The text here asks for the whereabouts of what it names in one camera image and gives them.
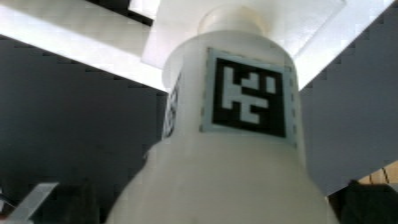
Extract white fence wall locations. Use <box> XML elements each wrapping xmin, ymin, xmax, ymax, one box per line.
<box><xmin>295</xmin><ymin>0</ymin><xmax>398</xmax><ymax>88</ymax></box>
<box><xmin>0</xmin><ymin>0</ymin><xmax>165</xmax><ymax>90</ymax></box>

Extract white fence front wall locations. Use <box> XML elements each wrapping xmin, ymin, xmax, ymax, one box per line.
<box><xmin>0</xmin><ymin>0</ymin><xmax>165</xmax><ymax>90</ymax></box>

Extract white lamp bulb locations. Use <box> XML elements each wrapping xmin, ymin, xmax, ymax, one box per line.
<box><xmin>104</xmin><ymin>4</ymin><xmax>339</xmax><ymax>224</ymax></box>

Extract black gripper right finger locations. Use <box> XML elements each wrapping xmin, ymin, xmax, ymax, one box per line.
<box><xmin>327</xmin><ymin>180</ymin><xmax>398</xmax><ymax>224</ymax></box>

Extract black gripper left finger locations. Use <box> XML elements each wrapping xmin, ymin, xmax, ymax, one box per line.
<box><xmin>0</xmin><ymin>181</ymin><xmax>104</xmax><ymax>224</ymax></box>

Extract white fence right wall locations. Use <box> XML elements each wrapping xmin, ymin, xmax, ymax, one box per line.
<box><xmin>295</xmin><ymin>0</ymin><xmax>398</xmax><ymax>88</ymax></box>

